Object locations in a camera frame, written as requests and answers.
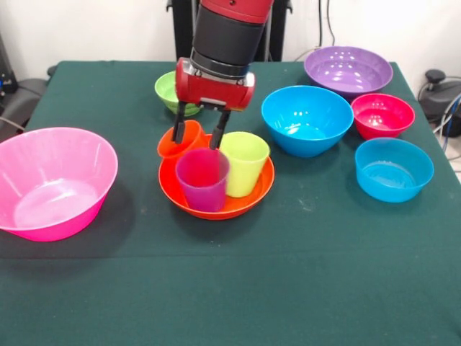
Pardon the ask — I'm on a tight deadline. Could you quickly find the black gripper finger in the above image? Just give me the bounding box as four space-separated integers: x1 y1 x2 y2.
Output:
209 110 232 151
171 102 188 144

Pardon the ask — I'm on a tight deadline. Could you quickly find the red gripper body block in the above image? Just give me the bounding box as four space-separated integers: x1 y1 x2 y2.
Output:
175 59 256 112

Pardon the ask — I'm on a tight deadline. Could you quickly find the orange cup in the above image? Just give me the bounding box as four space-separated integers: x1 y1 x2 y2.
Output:
157 120 207 159

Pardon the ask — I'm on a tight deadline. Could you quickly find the green cup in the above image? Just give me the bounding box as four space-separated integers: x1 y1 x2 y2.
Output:
218 131 271 198

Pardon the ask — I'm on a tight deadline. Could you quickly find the purple cup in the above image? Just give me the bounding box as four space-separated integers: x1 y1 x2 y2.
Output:
175 146 231 213

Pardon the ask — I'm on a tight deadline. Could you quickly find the orange bowl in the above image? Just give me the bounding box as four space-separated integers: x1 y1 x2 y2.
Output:
158 133 276 221

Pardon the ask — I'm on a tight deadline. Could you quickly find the green bowl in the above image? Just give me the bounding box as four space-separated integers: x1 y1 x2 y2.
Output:
154 71 201 117

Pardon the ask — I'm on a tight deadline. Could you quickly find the large blue bowl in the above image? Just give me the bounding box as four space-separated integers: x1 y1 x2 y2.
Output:
261 85 354 158

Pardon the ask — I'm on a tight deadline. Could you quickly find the purple bowl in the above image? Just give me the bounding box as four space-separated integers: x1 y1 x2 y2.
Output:
303 45 394 102

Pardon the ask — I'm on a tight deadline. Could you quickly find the large pink bowl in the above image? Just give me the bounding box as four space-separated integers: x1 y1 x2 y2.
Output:
0 126 119 242

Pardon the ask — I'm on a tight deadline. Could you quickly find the dark green table cloth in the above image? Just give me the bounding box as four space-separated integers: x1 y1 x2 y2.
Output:
0 60 461 346

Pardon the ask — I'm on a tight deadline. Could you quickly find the small magenta bowl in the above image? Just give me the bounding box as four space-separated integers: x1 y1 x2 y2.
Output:
351 93 416 141

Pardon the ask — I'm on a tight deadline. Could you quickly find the small blue bowl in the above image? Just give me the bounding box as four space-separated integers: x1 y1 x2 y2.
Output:
354 137 435 203

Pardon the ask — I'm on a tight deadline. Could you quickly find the tangle of cables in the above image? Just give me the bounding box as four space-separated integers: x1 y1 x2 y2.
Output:
431 92 461 159

